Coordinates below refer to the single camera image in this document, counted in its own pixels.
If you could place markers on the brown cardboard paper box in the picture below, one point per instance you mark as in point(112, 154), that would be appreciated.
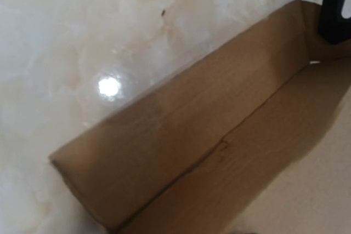
point(192, 154)

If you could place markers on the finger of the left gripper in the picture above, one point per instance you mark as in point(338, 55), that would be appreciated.
point(333, 27)

